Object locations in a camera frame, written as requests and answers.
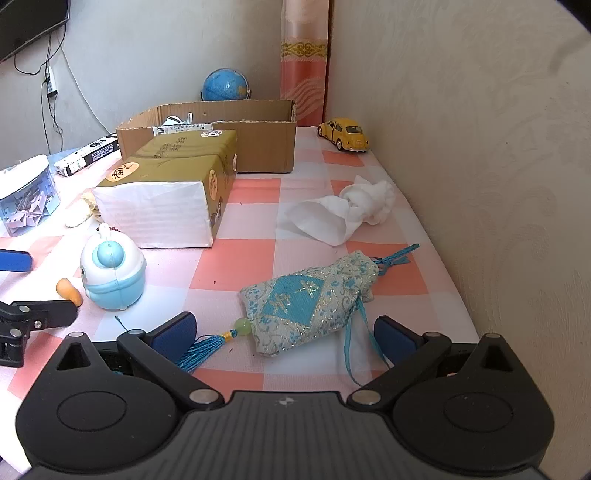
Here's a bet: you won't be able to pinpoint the pink checkered tablecloth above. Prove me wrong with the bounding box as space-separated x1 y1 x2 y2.
1 127 478 473

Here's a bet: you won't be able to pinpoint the blue desk globe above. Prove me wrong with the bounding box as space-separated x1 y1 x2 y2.
200 68 252 101

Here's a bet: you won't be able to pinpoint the gold tissue paper pack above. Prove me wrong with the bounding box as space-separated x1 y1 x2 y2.
93 130 238 249

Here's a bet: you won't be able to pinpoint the black and white small box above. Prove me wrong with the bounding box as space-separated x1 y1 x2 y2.
54 133 119 177

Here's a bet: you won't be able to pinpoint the hanging cables with adapter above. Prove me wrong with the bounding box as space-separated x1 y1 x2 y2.
12 27 116 158

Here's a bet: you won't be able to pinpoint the black wall television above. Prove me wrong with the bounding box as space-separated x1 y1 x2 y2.
0 0 70 61

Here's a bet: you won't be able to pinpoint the crumpled white tissue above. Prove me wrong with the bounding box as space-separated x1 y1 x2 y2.
286 176 396 246

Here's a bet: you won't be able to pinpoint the white blue bunny toy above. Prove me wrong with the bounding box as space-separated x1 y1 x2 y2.
80 223 146 311

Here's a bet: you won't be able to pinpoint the small orange soft toy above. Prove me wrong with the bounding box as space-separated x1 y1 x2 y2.
55 278 83 308

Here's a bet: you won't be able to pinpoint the orange patterned curtain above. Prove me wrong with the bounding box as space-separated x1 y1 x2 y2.
280 0 331 126

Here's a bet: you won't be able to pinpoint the clear jar of binder clips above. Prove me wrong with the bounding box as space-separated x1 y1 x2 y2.
0 155 60 237

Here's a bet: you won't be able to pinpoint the yellow toy car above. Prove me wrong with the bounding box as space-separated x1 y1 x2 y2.
317 117 370 153

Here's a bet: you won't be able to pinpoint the blue embroidered sachet pouch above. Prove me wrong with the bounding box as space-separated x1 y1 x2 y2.
178 243 420 376

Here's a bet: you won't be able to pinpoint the blue mask inside box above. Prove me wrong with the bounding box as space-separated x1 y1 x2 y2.
162 112 193 126

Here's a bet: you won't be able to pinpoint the open cardboard box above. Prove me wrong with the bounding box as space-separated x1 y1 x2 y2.
115 99 299 175

